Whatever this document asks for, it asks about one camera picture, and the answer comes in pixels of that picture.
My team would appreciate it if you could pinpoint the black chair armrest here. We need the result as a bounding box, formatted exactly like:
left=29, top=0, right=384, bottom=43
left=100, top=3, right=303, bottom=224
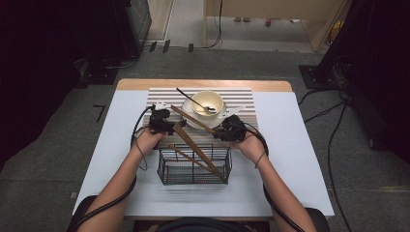
left=304, top=207, right=332, bottom=232
left=66, top=194, right=100, bottom=232

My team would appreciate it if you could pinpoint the black curtain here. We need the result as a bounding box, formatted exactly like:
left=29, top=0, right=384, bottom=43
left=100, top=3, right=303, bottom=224
left=0, top=0, right=132, bottom=172
left=313, top=0, right=410, bottom=163

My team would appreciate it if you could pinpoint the thin black wrist cord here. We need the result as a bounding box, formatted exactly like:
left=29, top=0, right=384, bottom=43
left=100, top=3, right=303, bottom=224
left=133, top=140, right=149, bottom=172

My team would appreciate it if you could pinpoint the black stand base plate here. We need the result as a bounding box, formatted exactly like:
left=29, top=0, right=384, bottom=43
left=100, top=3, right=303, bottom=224
left=298, top=65, right=340, bottom=90

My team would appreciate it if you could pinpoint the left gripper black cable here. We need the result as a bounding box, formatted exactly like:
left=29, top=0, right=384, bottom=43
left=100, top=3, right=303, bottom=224
left=68, top=104, right=155, bottom=232

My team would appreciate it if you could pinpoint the striped placemat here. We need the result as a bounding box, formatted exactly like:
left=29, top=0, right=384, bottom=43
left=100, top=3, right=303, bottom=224
left=143, top=87, right=259, bottom=150

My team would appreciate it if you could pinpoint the person's right hand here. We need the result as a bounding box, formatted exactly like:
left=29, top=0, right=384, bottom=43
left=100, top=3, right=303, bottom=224
left=229, top=130, right=268, bottom=164

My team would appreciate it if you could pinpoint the dark equipment cabinet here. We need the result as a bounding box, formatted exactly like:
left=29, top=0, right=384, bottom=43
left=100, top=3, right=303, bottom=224
left=125, top=0, right=153, bottom=60

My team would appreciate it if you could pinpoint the person's dark clothing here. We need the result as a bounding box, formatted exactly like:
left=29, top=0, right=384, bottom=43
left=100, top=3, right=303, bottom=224
left=159, top=217, right=251, bottom=232

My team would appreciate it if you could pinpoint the person's left hand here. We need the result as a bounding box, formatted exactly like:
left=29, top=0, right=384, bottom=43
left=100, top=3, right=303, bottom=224
left=132, top=127, right=167, bottom=158

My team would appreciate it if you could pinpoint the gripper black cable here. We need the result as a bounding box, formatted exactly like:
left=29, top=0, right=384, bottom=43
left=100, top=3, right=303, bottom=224
left=243, top=122, right=307, bottom=232
left=68, top=104, right=155, bottom=232

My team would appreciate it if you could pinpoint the black wire basket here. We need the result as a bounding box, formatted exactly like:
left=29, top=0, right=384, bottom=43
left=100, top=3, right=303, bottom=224
left=157, top=143, right=233, bottom=187

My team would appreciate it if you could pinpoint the black-handled metal spoon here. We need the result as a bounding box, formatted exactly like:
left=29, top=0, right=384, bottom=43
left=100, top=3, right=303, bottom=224
left=175, top=87, right=219, bottom=115

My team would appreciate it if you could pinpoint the dark wrist band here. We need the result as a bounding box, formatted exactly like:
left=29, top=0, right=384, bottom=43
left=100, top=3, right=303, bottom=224
left=253, top=151, right=267, bottom=169

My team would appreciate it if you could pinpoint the yellow object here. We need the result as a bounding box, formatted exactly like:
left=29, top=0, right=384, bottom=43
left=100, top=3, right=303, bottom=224
left=328, top=19, right=345, bottom=44

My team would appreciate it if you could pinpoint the cream ceramic bowl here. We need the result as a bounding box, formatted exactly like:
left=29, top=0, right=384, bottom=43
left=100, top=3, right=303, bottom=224
left=190, top=90, right=225, bottom=117

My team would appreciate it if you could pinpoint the grey floor cable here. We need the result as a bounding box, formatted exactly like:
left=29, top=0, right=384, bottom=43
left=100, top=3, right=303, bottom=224
left=103, top=55, right=140, bottom=71

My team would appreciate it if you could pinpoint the black floor cable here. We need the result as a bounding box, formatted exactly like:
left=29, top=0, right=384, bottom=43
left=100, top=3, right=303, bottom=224
left=304, top=101, right=346, bottom=125
left=297, top=88, right=324, bottom=106

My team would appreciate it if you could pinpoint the white table sheet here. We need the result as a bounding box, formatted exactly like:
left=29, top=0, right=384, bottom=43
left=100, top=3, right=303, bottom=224
left=73, top=89, right=336, bottom=218

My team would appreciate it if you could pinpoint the black hanging cable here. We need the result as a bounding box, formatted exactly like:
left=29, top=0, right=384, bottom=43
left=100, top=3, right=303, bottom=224
left=208, top=0, right=224, bottom=49

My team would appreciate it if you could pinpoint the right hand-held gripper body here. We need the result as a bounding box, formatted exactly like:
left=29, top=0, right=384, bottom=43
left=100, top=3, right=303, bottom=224
left=220, top=104, right=249, bottom=143

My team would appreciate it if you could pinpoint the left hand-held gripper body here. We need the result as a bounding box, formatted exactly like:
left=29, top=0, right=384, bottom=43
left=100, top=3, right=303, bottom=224
left=148, top=101, right=172, bottom=135

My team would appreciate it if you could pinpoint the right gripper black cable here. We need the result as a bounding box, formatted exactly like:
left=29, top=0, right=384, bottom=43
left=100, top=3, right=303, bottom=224
left=243, top=122, right=307, bottom=232

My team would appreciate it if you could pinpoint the black corner tape mark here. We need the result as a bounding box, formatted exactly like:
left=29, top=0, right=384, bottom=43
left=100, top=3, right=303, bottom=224
left=93, top=103, right=106, bottom=124

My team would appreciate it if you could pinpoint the light wooden desk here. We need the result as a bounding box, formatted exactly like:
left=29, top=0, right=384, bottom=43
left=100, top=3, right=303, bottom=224
left=202, top=0, right=352, bottom=53

